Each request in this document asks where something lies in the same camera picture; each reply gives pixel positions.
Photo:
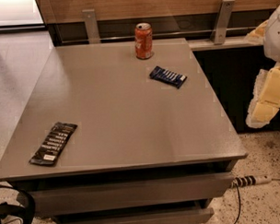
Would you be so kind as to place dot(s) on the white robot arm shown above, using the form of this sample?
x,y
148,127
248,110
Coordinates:
x,y
271,40

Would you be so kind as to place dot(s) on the grey upper drawer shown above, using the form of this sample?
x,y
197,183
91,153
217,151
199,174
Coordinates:
x,y
72,200

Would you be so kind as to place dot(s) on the black rxbar chocolate wrapper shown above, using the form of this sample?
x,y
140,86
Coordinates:
x,y
53,144

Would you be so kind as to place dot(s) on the left metal bracket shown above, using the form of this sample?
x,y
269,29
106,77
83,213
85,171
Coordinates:
x,y
92,28

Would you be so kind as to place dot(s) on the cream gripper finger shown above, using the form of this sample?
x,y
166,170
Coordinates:
x,y
256,36
265,103

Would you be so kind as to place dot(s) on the grey lower drawer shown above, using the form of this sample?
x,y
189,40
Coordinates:
x,y
185,216

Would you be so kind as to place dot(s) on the orange soda can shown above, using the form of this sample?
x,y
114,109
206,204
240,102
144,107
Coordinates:
x,y
143,40

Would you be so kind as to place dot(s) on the blue rxbar blueberry wrapper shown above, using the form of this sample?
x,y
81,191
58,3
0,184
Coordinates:
x,y
168,77

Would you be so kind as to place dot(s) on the white power strip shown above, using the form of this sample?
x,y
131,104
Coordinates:
x,y
250,180

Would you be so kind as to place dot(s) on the grey drawer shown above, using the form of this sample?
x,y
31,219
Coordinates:
x,y
72,200
185,216

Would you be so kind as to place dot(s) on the black chair part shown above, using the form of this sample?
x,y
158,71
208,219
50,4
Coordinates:
x,y
25,213

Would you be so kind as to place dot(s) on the metal bracket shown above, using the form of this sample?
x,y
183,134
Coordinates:
x,y
92,28
222,19

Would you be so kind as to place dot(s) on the right metal bracket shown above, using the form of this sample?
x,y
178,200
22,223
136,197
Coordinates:
x,y
222,19

